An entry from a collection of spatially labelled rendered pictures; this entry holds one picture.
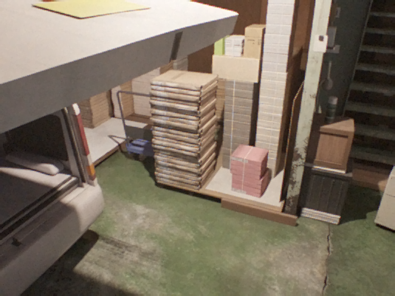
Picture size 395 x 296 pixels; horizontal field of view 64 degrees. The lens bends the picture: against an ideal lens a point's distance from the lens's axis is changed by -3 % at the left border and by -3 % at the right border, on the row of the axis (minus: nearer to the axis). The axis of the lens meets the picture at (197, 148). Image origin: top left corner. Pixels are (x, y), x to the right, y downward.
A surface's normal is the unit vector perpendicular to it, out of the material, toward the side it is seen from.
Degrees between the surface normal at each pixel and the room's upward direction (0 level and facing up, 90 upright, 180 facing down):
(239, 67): 90
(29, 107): 106
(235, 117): 90
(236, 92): 90
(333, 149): 90
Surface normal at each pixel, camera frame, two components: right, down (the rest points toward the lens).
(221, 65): -0.40, 0.43
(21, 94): 0.85, 0.45
